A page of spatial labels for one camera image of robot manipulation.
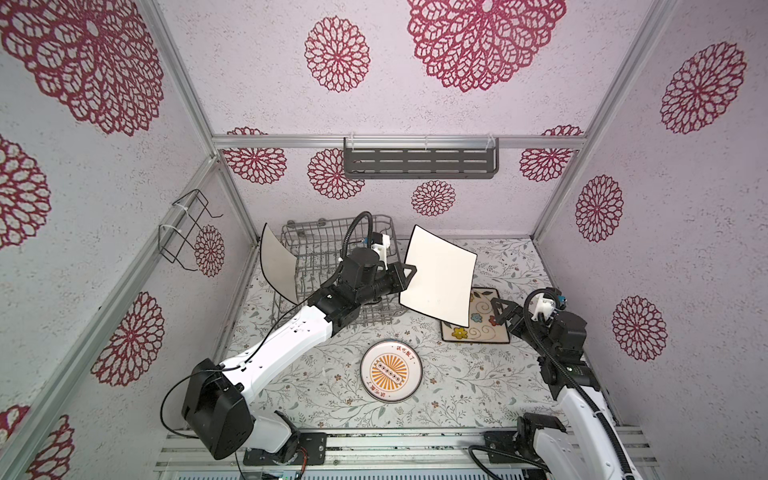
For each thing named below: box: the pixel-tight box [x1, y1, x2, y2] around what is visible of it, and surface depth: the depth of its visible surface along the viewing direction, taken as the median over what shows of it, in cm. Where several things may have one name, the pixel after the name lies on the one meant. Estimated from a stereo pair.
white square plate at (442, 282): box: [399, 224, 478, 328], surface depth 79 cm
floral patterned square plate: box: [440, 287, 510, 344], surface depth 94 cm
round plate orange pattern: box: [360, 339, 423, 403], surface depth 85 cm
